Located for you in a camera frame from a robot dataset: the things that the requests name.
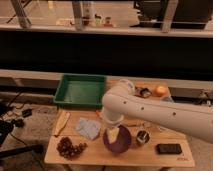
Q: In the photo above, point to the purple bowl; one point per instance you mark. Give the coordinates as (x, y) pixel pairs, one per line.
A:
(123, 142)

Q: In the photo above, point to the wooden spatula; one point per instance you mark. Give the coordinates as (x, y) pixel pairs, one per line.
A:
(61, 123)

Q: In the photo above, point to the dark round object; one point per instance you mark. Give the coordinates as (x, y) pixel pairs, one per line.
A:
(144, 92)

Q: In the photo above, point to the bunch of dark grapes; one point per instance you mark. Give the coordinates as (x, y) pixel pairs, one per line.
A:
(68, 150)

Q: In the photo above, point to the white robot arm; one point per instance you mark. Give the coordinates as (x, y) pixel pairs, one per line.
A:
(120, 100)

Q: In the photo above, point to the wooden table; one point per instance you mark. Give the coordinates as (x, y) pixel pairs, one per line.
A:
(136, 155)

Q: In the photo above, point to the orange fruit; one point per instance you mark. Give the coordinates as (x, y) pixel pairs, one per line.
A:
(160, 91)

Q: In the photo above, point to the light blue towel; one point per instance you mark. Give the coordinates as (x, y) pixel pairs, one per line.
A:
(88, 128)

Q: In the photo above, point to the green plastic tray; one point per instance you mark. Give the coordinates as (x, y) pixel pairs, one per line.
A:
(80, 91)

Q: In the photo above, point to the black phone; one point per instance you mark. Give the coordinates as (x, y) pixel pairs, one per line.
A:
(169, 149)

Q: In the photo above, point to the small metal cup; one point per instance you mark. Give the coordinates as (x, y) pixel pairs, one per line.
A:
(142, 137)

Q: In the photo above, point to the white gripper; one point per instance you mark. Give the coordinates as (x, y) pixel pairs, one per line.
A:
(112, 134)

